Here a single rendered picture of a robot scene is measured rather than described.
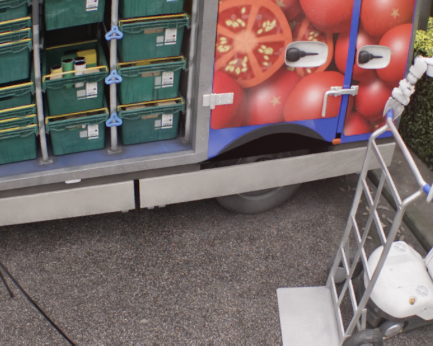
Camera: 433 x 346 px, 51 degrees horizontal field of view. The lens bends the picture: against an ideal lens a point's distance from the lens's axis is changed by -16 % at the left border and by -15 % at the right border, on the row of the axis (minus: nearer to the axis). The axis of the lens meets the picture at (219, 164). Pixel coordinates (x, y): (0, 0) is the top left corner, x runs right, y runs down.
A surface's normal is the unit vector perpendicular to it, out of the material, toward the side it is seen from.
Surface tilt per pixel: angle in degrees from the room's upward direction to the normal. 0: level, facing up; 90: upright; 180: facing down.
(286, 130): 90
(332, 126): 90
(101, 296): 0
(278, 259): 0
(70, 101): 96
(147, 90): 92
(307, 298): 0
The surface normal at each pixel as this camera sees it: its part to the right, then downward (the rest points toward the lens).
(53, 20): 0.32, 0.59
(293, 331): 0.07, -0.82
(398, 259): 0.17, 0.31
